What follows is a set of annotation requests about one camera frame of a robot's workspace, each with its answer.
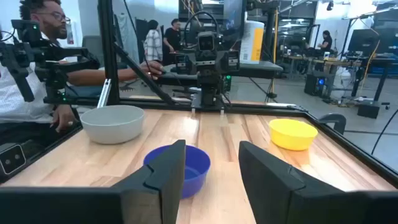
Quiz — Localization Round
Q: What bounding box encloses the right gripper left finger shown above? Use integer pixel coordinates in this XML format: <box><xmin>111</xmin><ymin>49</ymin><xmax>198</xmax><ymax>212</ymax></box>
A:
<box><xmin>111</xmin><ymin>139</ymin><xmax>187</xmax><ymax>224</ymax></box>

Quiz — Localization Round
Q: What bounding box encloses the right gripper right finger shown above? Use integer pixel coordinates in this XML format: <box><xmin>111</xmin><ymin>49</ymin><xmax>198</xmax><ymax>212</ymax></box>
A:
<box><xmin>238</xmin><ymin>141</ymin><xmax>354</xmax><ymax>224</ymax></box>

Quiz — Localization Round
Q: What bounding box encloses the blue plastic bowl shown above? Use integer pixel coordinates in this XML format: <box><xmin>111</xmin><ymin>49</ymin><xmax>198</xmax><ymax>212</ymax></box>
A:
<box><xmin>143</xmin><ymin>144</ymin><xmax>211</xmax><ymax>200</ymax></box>

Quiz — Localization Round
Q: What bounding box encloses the black side table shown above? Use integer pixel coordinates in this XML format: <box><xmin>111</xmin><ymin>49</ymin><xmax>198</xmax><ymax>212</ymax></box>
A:
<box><xmin>154</xmin><ymin>60</ymin><xmax>284</xmax><ymax>88</ymax></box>

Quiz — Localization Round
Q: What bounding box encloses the yellow plastic bowl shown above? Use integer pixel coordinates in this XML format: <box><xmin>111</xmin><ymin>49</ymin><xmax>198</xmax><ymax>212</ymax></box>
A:
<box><xmin>268</xmin><ymin>118</ymin><xmax>319</xmax><ymax>152</ymax></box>

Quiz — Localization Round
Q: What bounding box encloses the white-grey bowl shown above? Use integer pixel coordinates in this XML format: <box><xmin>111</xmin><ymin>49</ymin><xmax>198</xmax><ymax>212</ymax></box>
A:
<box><xmin>80</xmin><ymin>105</ymin><xmax>146</xmax><ymax>145</ymax></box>

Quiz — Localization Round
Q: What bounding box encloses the black chair back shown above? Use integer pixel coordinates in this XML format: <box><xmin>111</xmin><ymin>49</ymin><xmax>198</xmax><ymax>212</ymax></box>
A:
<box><xmin>318</xmin><ymin>113</ymin><xmax>347</xmax><ymax>136</ymax></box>

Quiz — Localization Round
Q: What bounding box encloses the silver aluminium bar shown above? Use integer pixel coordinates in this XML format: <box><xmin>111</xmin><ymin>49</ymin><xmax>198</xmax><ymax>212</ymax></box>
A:
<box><xmin>96</xmin><ymin>78</ymin><xmax>112</xmax><ymax>109</ymax></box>

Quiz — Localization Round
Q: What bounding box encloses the black computer tower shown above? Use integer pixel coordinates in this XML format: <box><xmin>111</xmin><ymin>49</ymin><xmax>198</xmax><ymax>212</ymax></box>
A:
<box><xmin>303</xmin><ymin>73</ymin><xmax>327</xmax><ymax>97</ymax></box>

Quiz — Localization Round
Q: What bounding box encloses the wooden background desk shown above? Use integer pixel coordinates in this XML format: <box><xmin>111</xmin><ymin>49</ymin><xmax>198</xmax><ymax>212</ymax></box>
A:
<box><xmin>282</xmin><ymin>54</ymin><xmax>363</xmax><ymax>82</ymax></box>

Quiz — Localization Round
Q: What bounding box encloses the black floor box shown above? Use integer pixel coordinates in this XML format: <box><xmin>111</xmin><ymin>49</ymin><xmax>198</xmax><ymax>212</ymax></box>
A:
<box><xmin>357</xmin><ymin>102</ymin><xmax>381</xmax><ymax>119</ymax></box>

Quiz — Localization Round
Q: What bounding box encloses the black computer monitor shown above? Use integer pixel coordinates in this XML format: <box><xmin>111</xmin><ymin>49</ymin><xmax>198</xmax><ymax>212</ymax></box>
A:
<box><xmin>347</xmin><ymin>29</ymin><xmax>379</xmax><ymax>57</ymax></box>

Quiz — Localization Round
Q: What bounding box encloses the seated person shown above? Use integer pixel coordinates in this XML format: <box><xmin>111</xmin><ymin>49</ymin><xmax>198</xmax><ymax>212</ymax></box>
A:
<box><xmin>0</xmin><ymin>0</ymin><xmax>165</xmax><ymax>134</ymax></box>

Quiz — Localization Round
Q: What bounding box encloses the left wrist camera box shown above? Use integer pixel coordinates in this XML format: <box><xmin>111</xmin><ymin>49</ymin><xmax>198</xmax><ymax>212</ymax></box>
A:
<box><xmin>197</xmin><ymin>30</ymin><xmax>216</xmax><ymax>52</ymax></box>

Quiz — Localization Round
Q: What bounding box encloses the black diagonal frame brace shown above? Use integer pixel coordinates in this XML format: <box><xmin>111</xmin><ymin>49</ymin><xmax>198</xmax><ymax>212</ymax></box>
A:
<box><xmin>113</xmin><ymin>42</ymin><xmax>175</xmax><ymax>106</ymax></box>

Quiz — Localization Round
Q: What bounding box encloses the black frame upright post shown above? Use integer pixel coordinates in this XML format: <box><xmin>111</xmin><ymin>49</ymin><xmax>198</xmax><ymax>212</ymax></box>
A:
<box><xmin>97</xmin><ymin>0</ymin><xmax>121</xmax><ymax>106</ymax></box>

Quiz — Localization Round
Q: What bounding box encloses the black cable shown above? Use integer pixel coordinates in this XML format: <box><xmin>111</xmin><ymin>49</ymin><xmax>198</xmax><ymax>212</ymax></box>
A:
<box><xmin>371</xmin><ymin>108</ymin><xmax>398</xmax><ymax>156</ymax></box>

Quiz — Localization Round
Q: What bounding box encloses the small black depth camera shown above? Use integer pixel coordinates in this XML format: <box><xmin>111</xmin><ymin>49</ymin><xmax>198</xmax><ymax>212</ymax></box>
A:
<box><xmin>0</xmin><ymin>142</ymin><xmax>27</xmax><ymax>177</ymax></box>

